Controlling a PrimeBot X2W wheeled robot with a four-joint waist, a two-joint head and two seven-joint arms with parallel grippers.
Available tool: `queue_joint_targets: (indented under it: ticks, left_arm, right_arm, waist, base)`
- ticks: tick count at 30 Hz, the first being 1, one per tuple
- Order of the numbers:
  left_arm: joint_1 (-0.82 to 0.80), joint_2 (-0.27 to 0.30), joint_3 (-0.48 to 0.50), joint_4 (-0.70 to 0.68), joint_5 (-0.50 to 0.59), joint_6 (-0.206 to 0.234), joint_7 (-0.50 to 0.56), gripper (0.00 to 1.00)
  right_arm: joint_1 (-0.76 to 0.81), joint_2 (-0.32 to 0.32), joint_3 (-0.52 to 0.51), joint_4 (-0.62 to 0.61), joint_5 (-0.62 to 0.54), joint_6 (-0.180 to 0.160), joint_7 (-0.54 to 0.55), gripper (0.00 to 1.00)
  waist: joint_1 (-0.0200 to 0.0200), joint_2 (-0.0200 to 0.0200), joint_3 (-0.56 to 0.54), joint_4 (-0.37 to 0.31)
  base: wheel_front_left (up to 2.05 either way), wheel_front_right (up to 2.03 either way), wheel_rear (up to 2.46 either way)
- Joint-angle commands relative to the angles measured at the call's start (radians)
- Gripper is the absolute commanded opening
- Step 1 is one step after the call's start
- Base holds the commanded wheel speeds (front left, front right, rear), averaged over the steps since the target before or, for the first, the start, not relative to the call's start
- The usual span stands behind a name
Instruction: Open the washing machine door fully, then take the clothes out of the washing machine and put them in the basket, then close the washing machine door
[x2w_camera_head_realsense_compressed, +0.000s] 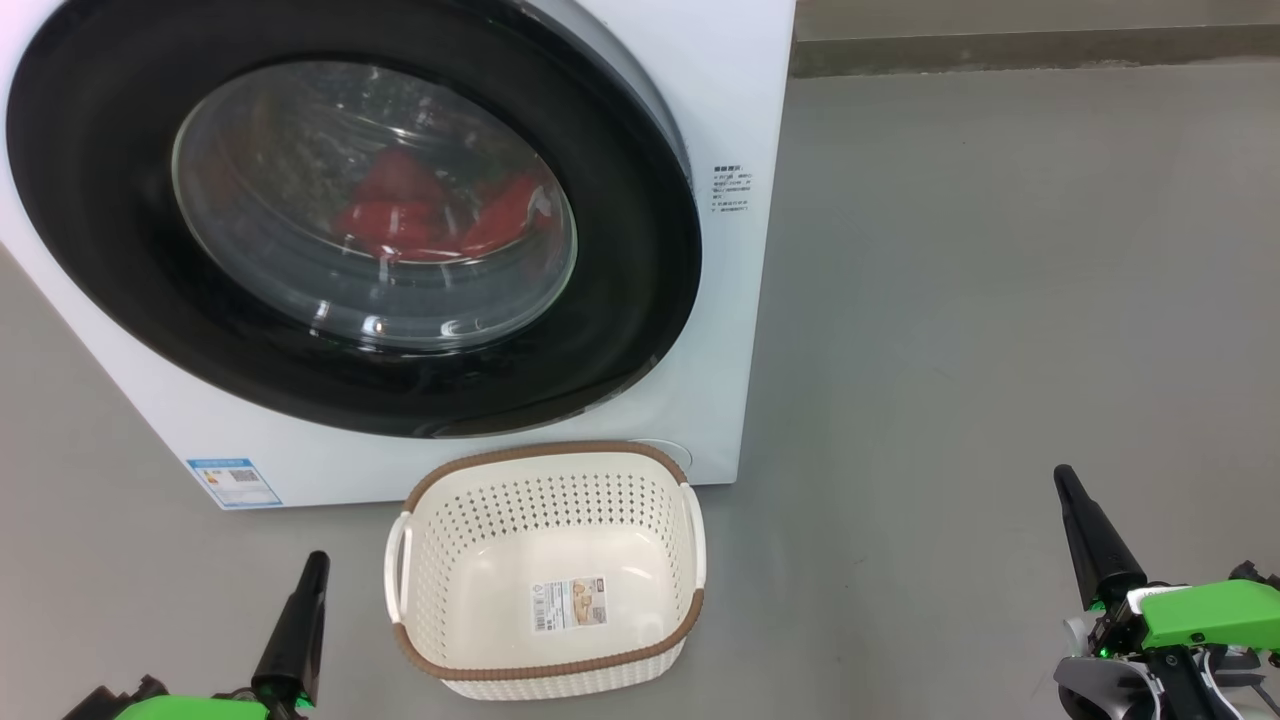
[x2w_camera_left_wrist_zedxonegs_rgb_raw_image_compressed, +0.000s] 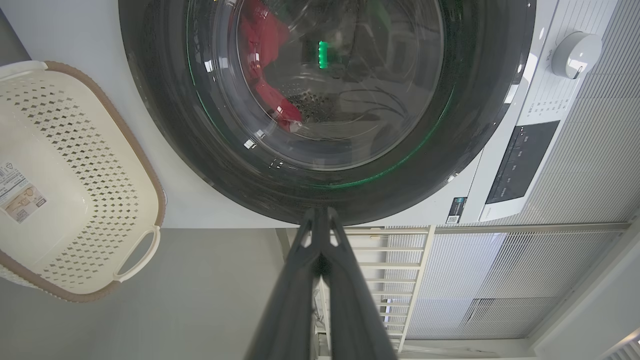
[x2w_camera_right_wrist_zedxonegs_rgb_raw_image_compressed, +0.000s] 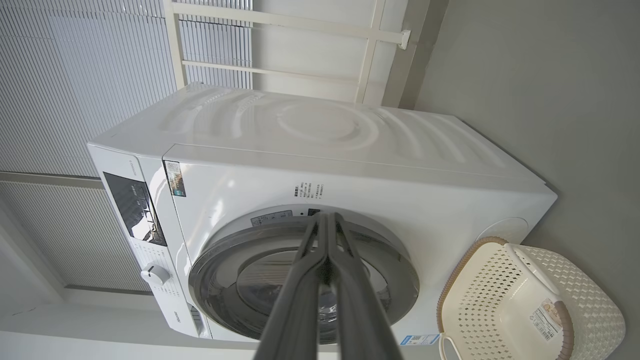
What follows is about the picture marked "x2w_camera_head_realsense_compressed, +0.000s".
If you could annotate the blue energy label sticker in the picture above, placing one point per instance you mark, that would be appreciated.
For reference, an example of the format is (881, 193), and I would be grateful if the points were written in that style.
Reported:
(233, 483)

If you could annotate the round white drain cover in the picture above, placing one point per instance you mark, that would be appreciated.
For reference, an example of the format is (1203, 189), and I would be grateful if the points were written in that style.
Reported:
(672, 455)

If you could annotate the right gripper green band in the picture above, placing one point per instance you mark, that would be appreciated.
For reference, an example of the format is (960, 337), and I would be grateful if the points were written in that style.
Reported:
(1200, 612)

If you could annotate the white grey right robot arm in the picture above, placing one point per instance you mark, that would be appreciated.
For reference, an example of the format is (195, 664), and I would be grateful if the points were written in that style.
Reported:
(1100, 690)

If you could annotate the grey concrete curb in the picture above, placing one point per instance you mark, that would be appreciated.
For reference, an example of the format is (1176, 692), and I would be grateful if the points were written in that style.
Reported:
(1000, 52)

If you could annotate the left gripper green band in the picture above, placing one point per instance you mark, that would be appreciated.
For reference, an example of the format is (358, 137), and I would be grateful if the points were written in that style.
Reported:
(190, 708)

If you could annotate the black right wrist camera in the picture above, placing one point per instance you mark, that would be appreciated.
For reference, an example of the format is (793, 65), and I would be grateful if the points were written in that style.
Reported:
(1258, 576)

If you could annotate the red clothing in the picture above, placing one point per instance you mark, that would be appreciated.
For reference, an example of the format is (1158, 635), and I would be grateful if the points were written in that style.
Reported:
(400, 210)

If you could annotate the white front-load washing machine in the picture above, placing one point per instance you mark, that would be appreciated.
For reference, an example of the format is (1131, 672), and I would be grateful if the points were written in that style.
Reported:
(722, 320)

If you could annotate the black round glass washer door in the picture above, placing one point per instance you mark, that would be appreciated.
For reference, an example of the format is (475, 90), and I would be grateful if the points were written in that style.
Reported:
(100, 250)

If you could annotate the cream perforated laundry basket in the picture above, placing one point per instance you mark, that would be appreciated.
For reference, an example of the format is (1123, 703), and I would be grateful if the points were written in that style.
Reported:
(600, 520)

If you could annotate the printed paper label sticker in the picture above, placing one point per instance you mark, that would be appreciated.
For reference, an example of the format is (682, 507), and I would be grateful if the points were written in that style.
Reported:
(568, 603)

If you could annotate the small printed text label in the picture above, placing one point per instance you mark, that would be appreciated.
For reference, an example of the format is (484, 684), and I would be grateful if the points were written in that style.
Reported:
(731, 188)

